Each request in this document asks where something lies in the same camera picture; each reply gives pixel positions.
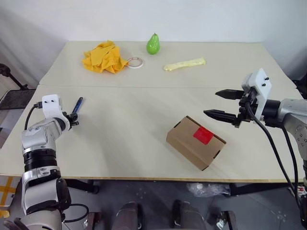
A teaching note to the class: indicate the white tape roll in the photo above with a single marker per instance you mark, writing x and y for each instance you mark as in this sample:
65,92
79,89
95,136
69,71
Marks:
134,67

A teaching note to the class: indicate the blue pen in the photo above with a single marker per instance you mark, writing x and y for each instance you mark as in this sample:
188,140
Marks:
78,105

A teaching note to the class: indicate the pale yellow long item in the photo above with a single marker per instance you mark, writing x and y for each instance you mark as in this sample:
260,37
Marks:
182,64

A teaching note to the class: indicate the crumpled yellow cloth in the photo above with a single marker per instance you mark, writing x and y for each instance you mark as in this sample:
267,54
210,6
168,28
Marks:
103,57

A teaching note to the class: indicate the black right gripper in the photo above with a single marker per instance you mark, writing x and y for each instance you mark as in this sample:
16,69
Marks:
244,107

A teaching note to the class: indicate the black equipment frame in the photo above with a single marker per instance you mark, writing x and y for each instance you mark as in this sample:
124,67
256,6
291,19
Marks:
301,86

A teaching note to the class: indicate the brown cardboard box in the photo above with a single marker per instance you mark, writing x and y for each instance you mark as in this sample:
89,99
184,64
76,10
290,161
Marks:
187,141

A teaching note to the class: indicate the red tape patch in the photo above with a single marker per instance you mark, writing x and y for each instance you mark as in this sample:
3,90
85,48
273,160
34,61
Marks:
202,134

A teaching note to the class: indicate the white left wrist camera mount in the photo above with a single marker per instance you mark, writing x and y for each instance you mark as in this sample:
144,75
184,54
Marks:
50,106

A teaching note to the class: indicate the black table frame bar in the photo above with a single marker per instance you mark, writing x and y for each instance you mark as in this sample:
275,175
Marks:
259,189
81,185

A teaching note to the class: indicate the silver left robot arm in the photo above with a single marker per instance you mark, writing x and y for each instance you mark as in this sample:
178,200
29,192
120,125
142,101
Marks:
36,136

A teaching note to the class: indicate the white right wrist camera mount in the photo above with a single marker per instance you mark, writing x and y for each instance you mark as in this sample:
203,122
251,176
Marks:
260,91

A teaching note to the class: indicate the dark rounded shape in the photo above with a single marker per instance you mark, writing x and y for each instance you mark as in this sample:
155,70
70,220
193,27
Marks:
127,215

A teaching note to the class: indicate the black metal stand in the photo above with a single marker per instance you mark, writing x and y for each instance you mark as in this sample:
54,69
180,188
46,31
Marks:
16,99

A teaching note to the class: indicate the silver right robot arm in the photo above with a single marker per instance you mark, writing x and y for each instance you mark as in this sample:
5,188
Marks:
292,112

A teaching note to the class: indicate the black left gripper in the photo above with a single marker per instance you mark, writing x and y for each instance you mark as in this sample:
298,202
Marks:
67,122

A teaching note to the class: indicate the clear plastic bag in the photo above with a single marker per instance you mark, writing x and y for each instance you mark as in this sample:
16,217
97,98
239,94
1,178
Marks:
206,189

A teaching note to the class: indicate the green pear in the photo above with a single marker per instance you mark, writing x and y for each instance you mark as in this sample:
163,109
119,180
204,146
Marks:
153,45

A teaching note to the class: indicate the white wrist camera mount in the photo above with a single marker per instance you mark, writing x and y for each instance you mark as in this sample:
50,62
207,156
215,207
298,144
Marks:
50,106
260,91

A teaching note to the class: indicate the white box with yellow tape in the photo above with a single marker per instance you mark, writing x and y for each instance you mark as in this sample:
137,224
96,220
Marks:
7,189

